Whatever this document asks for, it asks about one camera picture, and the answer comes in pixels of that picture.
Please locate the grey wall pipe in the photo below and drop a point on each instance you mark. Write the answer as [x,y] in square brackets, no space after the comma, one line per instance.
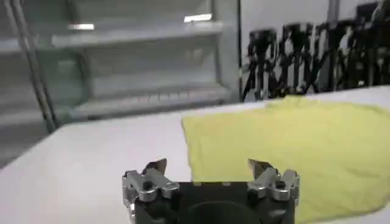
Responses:
[333,10]

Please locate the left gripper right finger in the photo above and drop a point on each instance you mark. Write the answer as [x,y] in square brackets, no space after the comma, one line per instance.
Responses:
[274,182]

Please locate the black camera tripod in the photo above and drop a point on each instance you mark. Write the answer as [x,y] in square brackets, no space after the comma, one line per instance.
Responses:
[260,64]
[333,54]
[295,58]
[371,45]

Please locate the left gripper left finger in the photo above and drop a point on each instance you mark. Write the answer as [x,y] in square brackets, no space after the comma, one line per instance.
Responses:
[143,185]

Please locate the empty glass shelf unit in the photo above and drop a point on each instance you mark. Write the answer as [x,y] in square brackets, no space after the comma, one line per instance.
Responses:
[137,61]

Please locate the yellow cloth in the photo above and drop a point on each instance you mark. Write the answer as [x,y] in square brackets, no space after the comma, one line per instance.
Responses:
[289,152]

